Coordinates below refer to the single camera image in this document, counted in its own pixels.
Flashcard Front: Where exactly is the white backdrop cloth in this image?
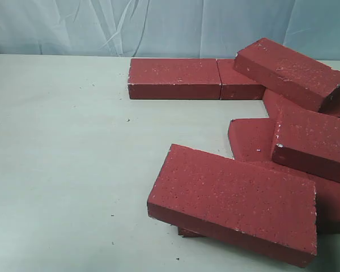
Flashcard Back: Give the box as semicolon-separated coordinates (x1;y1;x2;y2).
0;1;340;60

